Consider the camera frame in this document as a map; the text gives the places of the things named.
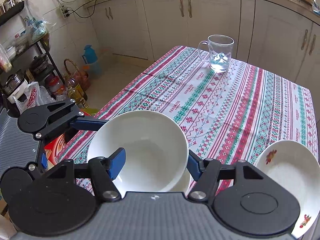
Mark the blue thermos jug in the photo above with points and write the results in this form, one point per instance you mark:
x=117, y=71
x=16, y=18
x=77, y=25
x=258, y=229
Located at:
x=91, y=61

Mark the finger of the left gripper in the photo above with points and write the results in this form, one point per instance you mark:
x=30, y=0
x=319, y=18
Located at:
x=15, y=179
x=47, y=122

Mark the white kitchen cabinets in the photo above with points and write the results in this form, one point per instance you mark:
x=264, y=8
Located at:
x=276, y=35

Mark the white plate with flower print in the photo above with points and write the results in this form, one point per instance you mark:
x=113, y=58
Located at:
x=295, y=168

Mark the patterned tablecloth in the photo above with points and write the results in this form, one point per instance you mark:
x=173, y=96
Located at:
x=225, y=116

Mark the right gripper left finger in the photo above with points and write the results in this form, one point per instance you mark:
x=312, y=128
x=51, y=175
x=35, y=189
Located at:
x=103, y=171

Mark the white bowl pink flowers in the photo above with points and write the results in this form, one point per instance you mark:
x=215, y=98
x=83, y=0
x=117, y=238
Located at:
x=183, y=184
x=156, y=150

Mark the wicker basket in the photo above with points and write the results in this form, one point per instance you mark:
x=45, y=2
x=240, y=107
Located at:
x=81, y=77

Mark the black metal storage shelf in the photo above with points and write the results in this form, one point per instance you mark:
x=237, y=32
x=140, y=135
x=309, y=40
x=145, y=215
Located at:
x=31, y=60

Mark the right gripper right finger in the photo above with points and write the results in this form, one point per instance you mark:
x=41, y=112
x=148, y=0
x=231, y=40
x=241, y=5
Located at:
x=205, y=173

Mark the cooking oil bottle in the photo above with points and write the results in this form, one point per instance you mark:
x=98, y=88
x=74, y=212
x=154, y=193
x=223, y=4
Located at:
x=76, y=93

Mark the clear glass mug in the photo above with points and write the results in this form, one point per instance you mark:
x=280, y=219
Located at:
x=216, y=50

